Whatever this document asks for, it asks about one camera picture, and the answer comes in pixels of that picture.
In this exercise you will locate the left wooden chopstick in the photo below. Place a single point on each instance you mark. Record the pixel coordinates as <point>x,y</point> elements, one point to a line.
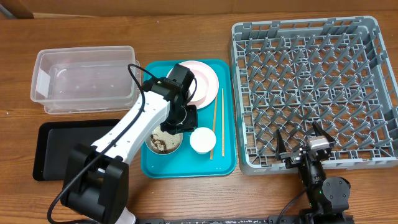
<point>214,124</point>

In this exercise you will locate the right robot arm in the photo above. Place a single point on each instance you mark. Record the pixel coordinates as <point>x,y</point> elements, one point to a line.
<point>327,196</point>

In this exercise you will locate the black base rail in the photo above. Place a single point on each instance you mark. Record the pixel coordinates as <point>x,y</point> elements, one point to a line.
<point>289,219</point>

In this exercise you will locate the metal bowl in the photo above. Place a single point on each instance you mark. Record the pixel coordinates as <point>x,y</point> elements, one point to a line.
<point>162,143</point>

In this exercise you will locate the clear plastic bin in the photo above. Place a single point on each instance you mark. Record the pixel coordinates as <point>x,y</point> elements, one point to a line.
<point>84,79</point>

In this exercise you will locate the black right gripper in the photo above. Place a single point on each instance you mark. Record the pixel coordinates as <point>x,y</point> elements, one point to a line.
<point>280,147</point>

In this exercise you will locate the pink plate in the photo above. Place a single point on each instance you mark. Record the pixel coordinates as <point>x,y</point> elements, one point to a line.
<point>207,83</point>

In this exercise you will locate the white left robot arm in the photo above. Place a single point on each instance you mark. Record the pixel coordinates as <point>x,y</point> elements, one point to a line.
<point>96,182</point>

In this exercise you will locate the white paper cup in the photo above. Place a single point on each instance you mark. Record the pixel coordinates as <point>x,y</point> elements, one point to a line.
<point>203,140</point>

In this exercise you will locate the teal plastic tray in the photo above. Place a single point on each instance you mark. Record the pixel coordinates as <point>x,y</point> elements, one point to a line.
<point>185,162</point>

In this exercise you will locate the black tray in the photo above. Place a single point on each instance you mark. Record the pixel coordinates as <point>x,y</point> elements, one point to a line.
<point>56,140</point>

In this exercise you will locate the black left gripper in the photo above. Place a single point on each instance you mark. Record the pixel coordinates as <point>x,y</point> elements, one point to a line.
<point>190,124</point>

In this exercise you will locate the grey dishwasher rack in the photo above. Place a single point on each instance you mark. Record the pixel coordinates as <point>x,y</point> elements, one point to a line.
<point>290,74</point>

